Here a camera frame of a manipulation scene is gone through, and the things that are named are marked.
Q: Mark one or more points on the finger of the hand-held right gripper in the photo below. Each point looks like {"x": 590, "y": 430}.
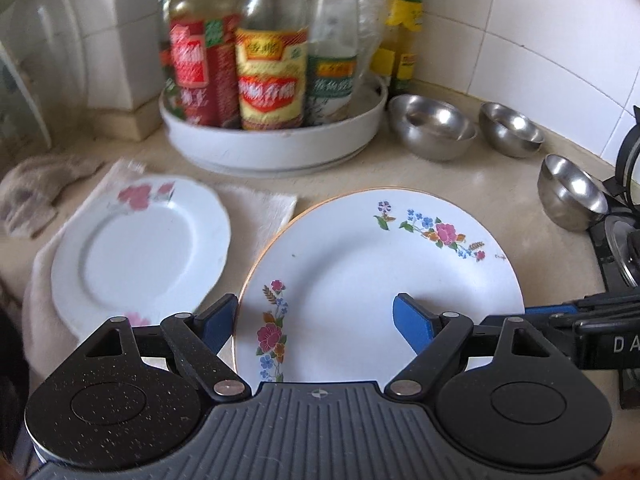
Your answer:
{"x": 600, "y": 321}
{"x": 550, "y": 310}

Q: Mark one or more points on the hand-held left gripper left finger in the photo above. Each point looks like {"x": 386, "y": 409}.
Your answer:
{"x": 221, "y": 321}

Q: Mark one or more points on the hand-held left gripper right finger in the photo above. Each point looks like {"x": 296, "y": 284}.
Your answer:
{"x": 407, "y": 322}

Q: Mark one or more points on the large gold-rimmed floral plate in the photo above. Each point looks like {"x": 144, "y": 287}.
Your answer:
{"x": 350, "y": 270}

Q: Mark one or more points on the large stainless steel bowl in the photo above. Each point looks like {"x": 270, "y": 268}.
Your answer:
{"x": 432, "y": 130}

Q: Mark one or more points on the black gas stove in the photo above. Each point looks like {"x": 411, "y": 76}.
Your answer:
{"x": 612, "y": 265}

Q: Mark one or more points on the silver stove burner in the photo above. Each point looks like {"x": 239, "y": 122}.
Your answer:
{"x": 627, "y": 250}

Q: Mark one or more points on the small white pink-flower plate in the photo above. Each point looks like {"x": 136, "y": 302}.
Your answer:
{"x": 135, "y": 255}

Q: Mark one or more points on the white dish cloth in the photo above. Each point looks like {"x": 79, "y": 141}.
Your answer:
{"x": 255, "y": 210}

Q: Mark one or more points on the white round tray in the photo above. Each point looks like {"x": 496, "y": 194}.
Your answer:
{"x": 280, "y": 150}

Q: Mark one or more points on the beige rag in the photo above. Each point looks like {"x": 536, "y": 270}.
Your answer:
{"x": 30, "y": 190}

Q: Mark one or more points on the yellow red label bottle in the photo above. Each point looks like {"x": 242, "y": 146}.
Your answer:
{"x": 270, "y": 85}

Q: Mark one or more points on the red label sauce bottle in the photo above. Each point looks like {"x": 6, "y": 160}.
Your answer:
{"x": 200, "y": 60}

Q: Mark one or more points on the purple cap clear bottle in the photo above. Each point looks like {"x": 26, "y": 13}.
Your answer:
{"x": 332, "y": 60}

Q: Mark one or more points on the translucent plastic container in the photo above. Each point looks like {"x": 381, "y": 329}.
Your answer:
{"x": 30, "y": 85}

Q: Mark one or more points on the yellow green label bottle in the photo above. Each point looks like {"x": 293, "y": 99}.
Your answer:
{"x": 407, "y": 10}

